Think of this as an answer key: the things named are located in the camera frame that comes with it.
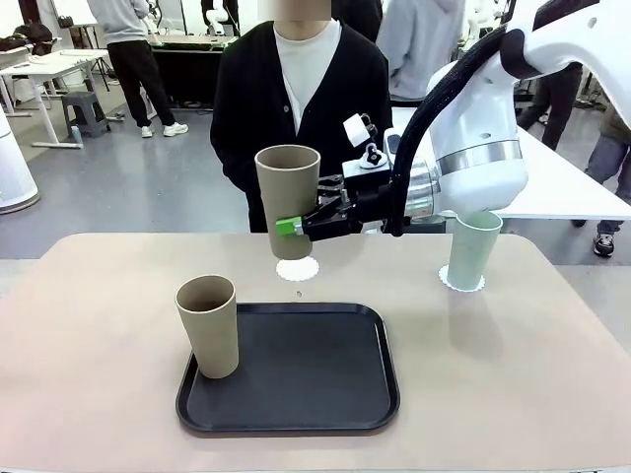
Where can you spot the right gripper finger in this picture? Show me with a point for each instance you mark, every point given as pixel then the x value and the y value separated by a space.
pixel 331 189
pixel 325 224

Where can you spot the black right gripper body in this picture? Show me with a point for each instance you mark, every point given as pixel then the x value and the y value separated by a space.
pixel 372 207

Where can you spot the brown cup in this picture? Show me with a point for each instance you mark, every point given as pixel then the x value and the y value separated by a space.
pixel 212 340
pixel 291 197

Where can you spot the white scalloped paper coaster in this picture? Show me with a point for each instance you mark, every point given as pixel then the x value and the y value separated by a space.
pixel 298 271
pixel 443 276

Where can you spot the pale green cup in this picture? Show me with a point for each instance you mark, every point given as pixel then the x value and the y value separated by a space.
pixel 473 256

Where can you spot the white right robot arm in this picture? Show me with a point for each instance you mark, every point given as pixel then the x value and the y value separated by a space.
pixel 473 113

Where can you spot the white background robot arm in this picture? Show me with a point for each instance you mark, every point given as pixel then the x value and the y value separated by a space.
pixel 216 17

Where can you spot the person's right forearm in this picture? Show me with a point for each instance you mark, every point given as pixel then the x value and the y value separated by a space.
pixel 224 157

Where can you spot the person in black cardigan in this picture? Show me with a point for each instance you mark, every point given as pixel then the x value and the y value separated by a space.
pixel 256 98

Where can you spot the black plastic tray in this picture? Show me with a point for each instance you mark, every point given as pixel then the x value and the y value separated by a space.
pixel 305 384

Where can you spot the person in grey hoodie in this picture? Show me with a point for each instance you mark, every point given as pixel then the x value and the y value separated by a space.
pixel 414 39
pixel 118 20

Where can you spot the black draped table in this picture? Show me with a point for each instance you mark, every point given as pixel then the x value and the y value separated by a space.
pixel 187 74

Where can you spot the large white table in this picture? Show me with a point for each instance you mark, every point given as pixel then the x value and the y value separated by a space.
pixel 567 182

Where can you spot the person in black jacket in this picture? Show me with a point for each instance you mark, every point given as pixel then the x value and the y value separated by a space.
pixel 557 98

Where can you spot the person in blue jeans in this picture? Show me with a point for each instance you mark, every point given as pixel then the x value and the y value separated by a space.
pixel 609 162

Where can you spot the small bottle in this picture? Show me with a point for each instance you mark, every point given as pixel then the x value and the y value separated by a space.
pixel 76 136

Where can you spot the grey plastic stool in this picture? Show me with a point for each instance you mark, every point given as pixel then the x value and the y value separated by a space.
pixel 84 106

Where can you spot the white desk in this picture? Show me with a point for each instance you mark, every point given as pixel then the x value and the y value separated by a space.
pixel 54 61

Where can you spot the whiteboard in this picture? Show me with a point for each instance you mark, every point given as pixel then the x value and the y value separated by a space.
pixel 74 11

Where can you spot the black bag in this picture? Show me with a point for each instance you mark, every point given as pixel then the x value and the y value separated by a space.
pixel 34 35

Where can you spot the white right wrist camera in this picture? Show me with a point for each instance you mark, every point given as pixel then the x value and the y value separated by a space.
pixel 356 130

